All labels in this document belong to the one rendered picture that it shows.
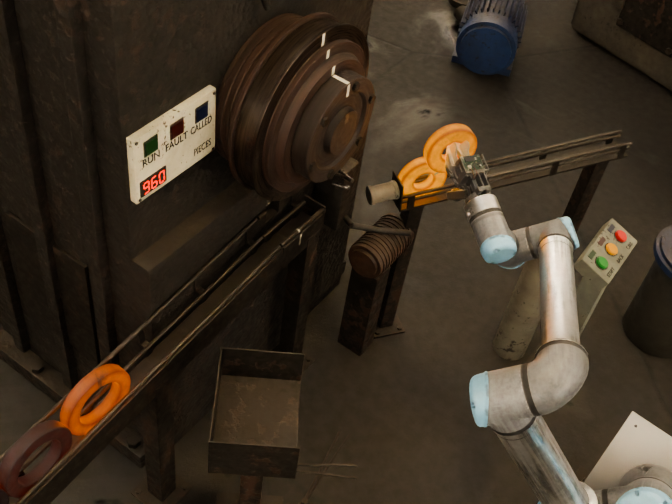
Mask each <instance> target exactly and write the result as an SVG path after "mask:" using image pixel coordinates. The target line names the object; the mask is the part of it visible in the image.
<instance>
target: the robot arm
mask: <svg viewBox="0 0 672 504"><path fill-rule="evenodd" d="M469 148H470V144H469V142H468V141H464V142H463V143H462V144H460V143H456V142H454V143H452V144H450V145H448V146H447V149H446V157H445V169H446V172H447V174H448V175H449V179H452V181H453V182H454V185H456V186H457V187H458V188H455V189H453V190H451V191H449V192H447V193H446V195H447V200H453V201H460V200H461V199H465V203H466V205H465V207H464V210H465V212H466V216H467V217H468V220H469V223H470V225H471V228H472V230H473V233H474V235H475V238H476V241H477V243H478V246H479V248H480V253H481V255H482V257H483V258H484V260H485V261H486V262H487V263H492V264H497V265H499V266H501V267H503V268H506V269H515V268H518V267H520V266H521V265H522V264H523V263H524V262H526V261H530V260H533V259H537V258H539V271H540V311H541V346H540V347H539V348H538V350H537V351H536V353H535V360H533V361H532V362H530V363H525V364H520V365H516V366H511V367H506V368H502V369H497V370H493V371H488V372H487V371H485V372H484V373H480V374H477V375H474V376H473V377H472V378H471V380H470V384H469V395H470V403H471V409H472V414H473V417H474V420H475V423H476V424H477V426H479V427H487V426H490V427H491V429H492V430H493V431H494V432H495V433H496V434H497V436H498V437H499V439H500V440H501V442H502V443H503V445H504V447H505V448H506V450H507V451H508V453H509V454H510V456H511V457H512V459H513V460H514V462H515V464H516V465H517V467H518V468H519V470H520V471H521V473H522V474H523V476H524V478H525V479H526V481H527V482H528V484H529V485H530V487H531V488H532V490H533V491H534V493H535V495H536V496H537V498H538V499H539V502H538V504H672V471H671V470H669V469H667V468H665V467H663V466H660V465H655V464H642V465H638V466H635V467H633V468H631V469H630V470H628V471H627V472H626V473H625V474H624V475H623V476H622V478H621V479H620V481H619V483H618V485H617V487H614V488H608V489H602V490H595V491H593V490H592V489H591V488H590V487H589V486H588V485H587V484H585V483H583V482H581V481H579V480H578V478H577V477H576V475H575V473H574V471H573V470H572V468H571V466H570V464H569V463H568V461H567V459H566V457H565V456H564V454H563V452H562V450H561V449H560V447H559V445H558V443H557V442H556V440H555V438H554V436H553V435H552V433H551V431H550V429H549V428H548V426H547V424H546V422H545V421H544V419H543V417H542V415H546V414H549V413H551V412H554V411H556V410H558V409H559V408H561V407H562V406H564V405H565V404H566V403H567V402H569V401H570V400H571V399H572V398H573V397H574V396H575V395H576V394H577V393H578V391H579V390H580V388H581V387H582V385H583V384H584V382H585V380H586V377H587V375H588V370H589V359H588V353H587V351H586V350H585V348H584V347H583V346H582V345H580V336H579V323H578V311H577V299H576V286H575V274H574V262H573V249H574V250H575V249H576V248H578V247H579V241H578V238H577V235H576V232H575V229H574V226H573V223H572V221H571V219H570V218H569V217H567V216H565V217H561V218H559V217H558V218H557V219H554V220H550V221H547V222H543V223H539V224H536V225H532V226H529V227H525V228H521V229H517V230H514V231H511V230H510V229H509V227H508V225H507V222H506V220H505V217H504V215H503V213H502V210H501V207H500V205H499V203H498V200H497V198H496V196H495V195H493V194H491V193H490V191H491V190H492V189H491V187H490V184H489V182H488V180H487V177H486V174H487V173H488V171H489V167H488V165H487V163H486V160H485V158H484V155H483V154H481V156H479V154H478V155H471V156H470V154H469ZM457 155H458V156H459V159H458V157H457ZM482 160H484V162H485V165H486V167H485V168H484V165H483V163H482ZM459 188H462V190H460V189H459Z"/></svg>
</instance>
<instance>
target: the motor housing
mask: <svg viewBox="0 0 672 504"><path fill-rule="evenodd" d="M373 226H377V227H384V228H394V229H405V230H410V231H411V229H410V228H408V229H406V228H405V227H404V224H403V220H402V219H401V217H400V215H399V214H397V213H388V214H386V215H384V216H382V217H381V218H380V219H379V220H378V221H377V222H376V223H375V224H374V225H373ZM413 239H414V232H413V231H411V235H410V236H400V235H390V234H380V233H374V232H368V231H366V232H365V233H364V234H363V235H362V236H361V237H360V238H359V239H358V240H357V241H356V242H355V243H354V244H353V245H352V246H351V248H350V250H349V252H348V258H349V261H350V264H351V266H352V269H351V274H350V279H349V284H348V290H347V295H346V300H345V305H344V310H343V315H342V320H341V326H340V331H339V336H338V343H340V344H342V345H343V346H345V347H346V348H348V349H349V350H351V351H352V352H354V353H355V354H357V355H358V356H361V355H362V354H363V353H364V352H365V350H366V349H367V348H368V347H369V346H370V345H371V344H372V342H373V338H374V334H375V330H376V325H377V321H378V317H379V313H380V309H381V305H382V301H383V297H384V293H385V288H386V284H387V280H388V276H389V272H390V268H391V267H390V265H391V264H392V263H393V262H394V261H395V260H396V259H397V258H398V257H399V256H400V255H401V254H402V253H403V252H404V251H405V250H406V249H407V248H408V247H409V246H410V245H411V243H412V241H413Z"/></svg>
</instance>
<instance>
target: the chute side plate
mask: <svg viewBox="0 0 672 504"><path fill-rule="evenodd" d="M324 216H325V213H324V212H323V213H322V214H321V215H320V216H319V217H317V218H316V219H315V220H314V221H313V222H312V223H310V224H309V225H308V226H307V227H306V228H305V229H304V230H302V231H301V232H300V233H299V234H298V235H297V236H296V237H294V238H293V239H292V240H291V241H290V242H289V243H288V244H286V245H285V246H284V247H283V250H282V249H281V250H280V251H279V252H278V253H277V254H276V255H275V256H274V257H273V258H272V259H271V260H270V261H269V262H268V263H267V264H266V265H265V266H264V267H263V268H262V269H261V270H260V271H259V272H258V273H257V274H256V275H255V276H254V277H253V278H252V279H250V280H249V281H248V282H247V283H246V284H245V285H244V286H243V287H242V288H241V289H240V290H239V291H238V292H237V293H236V294H235V295H234V296H233V297H232V298H231V299H230V300H229V301H228V302H227V303H226V304H225V305H224V306H223V307H222V308H221V309H220V310H219V311H218V312H217V313H216V314H215V315H214V316H213V317H212V318H211V319H210V320H209V321H208V322H207V323H206V324H205V325H204V326H203V327H202V328H201V329H200V330H199V331H198V332H197V333H196V334H195V335H194V336H193V337H192V338H191V339H190V340H189V341H188V342H187V343H186V344H185V345H184V346H183V347H182V348H181V349H180V350H179V351H178V352H177V353H176V354H175V355H174V356H173V357H172V358H171V359H170V360H169V361H168V362H167V363H166V364H165V365H164V366H162V367H161V368H160V369H159V370H158V371H157V372H156V373H155V374H154V375H153V376H152V377H151V378H150V379H149V380H148V381H147V382H146V383H145V384H144V385H143V386H142V387H141V388H140V389H139V390H138V391H137V392H136V393H135V394H134V395H133V396H132V397H131V398H130V399H129V400H128V401H127V402H126V403H125V404H124V405H123V406H122V407H121V408H120V409H119V410H118V411H117V412H116V413H115V414H114V415H113V416H112V417H111V418H110V419H109V420H108V421H107V422H106V423H105V424H104V425H103V426H102V427H101V428H100V429H99V430H98V431H97V432H96V433H95V434H94V435H93V436H92V437H91V438H90V439H89V440H88V441H87V442H86V443H85V444H84V445H83V446H82V447H81V448H80V449H79V450H78V451H77V452H75V453H74V454H73V455H72V456H71V457H70V458H69V459H68V460H67V461H66V462H65V463H64V464H63V465H62V466H61V467H60V468H59V469H58V470H57V471H56V472H55V473H54V474H53V475H52V476H51V477H50V478H49V479H48V480H47V481H46V482H45V483H44V484H43V485H42V486H41V487H40V488H39V489H38V490H37V491H36V492H35V493H34V494H33V495H32V496H31V497H30V498H29V499H28V500H27V501H26V502H25V503H24V504H50V503H51V502H52V501H53V500H54V499H55V498H56V497H57V496H58V495H59V494H60V493H61V492H62V491H63V490H64V489H65V488H66V487H67V486H68V485H69V484H70V483H71V482H72V481H73V480H74V479H75V478H76V477H77V476H78V475H79V474H80V473H81V472H82V471H83V470H84V469H85V468H86V467H87V466H88V465H89V464H90V463H91V462H92V461H93V459H94V458H95V457H96V456H97V455H98V454H99V453H100V452H101V451H102V450H103V449H104V448H105V447H106V446H107V445H108V444H109V443H110V442H111V441H112V440H113V439H114V438H115V437H116V436H117V435H118V434H119V433H120V432H121V431H122V430H123V429H124V428H125V427H126V426H127V425H128V424H129V423H130V422H131V421H132V420H133V419H134V418H135V417H136V416H137V415H138V414H139V413H140V412H141V411H142V410H143V409H144V408H145V407H146V406H147V405H148V404H149V403H150V402H151V401H152V400H153V399H154V398H155V390H156V389H157V388H158V387H159V386H160V385H161V384H162V383H163V382H165V381H166V380H167V379H168V378H169V377H170V376H171V375H172V380H173V379H174V378H175V377H176V376H177V375H178V374H179V373H180V372H181V371H182V370H183V369H184V368H185V367H186V366H187V365H188V364H189V363H190V362H191V361H192V360H193V359H194V358H195V357H196V356H197V355H198V354H199V353H200V352H201V351H202V350H203V349H204V348H205V347H206V345H207V344H208V343H209V342H210V341H211V340H212V339H213V338H214V337H215V336H216V335H217V334H218V333H219V332H220V331H221V330H222V329H223V328H224V327H225V326H226V325H227V324H228V323H229V322H230V321H231V320H232V319H233V318H234V317H235V316H236V315H237V314H238V313H239V312H240V311H241V310H242V309H243V308H244V307H245V306H246V305H247V304H248V303H249V302H250V301H251V300H252V299H253V298H254V297H255V296H256V295H257V294H258V293H259V292H260V291H261V290H262V289H263V288H264V287H265V286H266V285H267V284H268V283H269V282H270V281H271V280H272V279H273V278H274V277H275V276H276V275H277V274H278V273H279V272H280V271H281V270H282V269H283V268H284V267H285V266H286V265H287V264H288V263H290V262H291V261H292V260H293V259H294V258H295V257H296V256H297V255H298V254H300V253H301V252H302V251H303V250H304V249H305V248H306V247H307V242H308V239H309V238H310V237H311V236H312V235H314V234H315V233H316V232H317V231H318V230H319V229H320V234H319V236H320V235H321V234H322V230H323V223H324ZM301 234H302V235H301ZM300 235H301V243H300V245H299V241H300Z"/></svg>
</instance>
